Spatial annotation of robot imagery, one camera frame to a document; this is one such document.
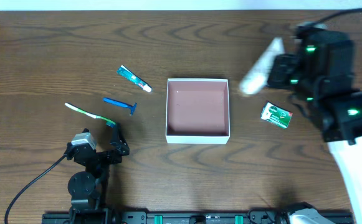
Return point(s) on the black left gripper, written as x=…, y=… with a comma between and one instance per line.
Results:
x=99, y=155

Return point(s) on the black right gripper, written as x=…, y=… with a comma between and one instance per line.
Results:
x=280, y=71

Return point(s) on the white Pantene tube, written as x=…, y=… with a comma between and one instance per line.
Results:
x=256, y=78

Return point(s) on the green Dettol soap box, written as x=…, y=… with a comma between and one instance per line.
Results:
x=276, y=115

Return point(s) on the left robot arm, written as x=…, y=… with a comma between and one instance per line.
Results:
x=88, y=188

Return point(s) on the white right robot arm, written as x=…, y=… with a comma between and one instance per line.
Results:
x=339, y=119

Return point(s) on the green white toothbrush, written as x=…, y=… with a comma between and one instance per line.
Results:
x=94, y=116

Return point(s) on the blue disposable razor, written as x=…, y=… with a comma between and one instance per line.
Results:
x=132, y=108

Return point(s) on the green toothpaste tube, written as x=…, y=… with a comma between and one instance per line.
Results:
x=129, y=75

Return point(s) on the white box with maroon interior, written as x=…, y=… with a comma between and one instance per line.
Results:
x=197, y=111

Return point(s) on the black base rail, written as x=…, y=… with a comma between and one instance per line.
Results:
x=254, y=216

